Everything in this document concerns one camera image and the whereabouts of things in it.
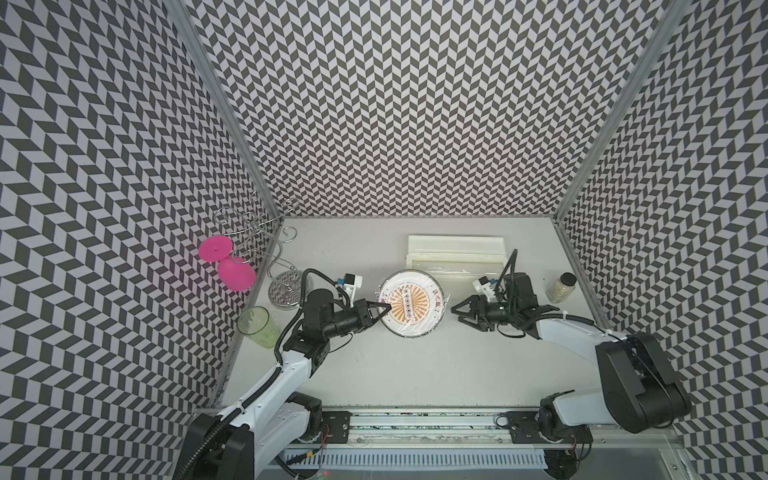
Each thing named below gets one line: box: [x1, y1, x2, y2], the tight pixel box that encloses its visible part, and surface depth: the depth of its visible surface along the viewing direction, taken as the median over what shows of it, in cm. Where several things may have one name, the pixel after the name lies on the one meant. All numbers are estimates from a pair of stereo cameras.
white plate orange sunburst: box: [378, 269, 445, 338], surface depth 77 cm
